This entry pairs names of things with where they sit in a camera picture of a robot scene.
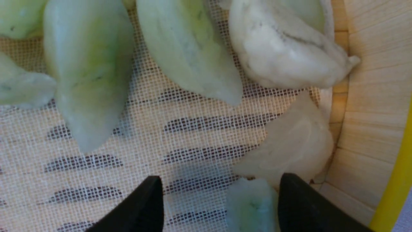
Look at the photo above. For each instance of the white dumpling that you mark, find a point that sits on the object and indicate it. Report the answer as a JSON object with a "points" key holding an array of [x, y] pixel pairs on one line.
{"points": [[299, 142], [277, 49]]}

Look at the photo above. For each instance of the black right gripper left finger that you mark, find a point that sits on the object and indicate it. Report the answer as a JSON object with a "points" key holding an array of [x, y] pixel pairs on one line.
{"points": [[141, 211]]}

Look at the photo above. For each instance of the pale dumpling at left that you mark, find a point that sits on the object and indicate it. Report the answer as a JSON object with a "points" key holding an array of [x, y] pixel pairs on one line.
{"points": [[21, 19]]}

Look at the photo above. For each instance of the green dumpling piece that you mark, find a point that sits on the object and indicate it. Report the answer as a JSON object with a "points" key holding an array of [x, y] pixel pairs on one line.
{"points": [[251, 206]]}

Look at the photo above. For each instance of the bamboo steamer basket yellow rim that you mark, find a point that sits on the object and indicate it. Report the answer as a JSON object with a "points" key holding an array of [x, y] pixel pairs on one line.
{"points": [[368, 110]]}

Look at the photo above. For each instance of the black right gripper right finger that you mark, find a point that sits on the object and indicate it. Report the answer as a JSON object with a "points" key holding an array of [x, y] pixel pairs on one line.
{"points": [[302, 209]]}

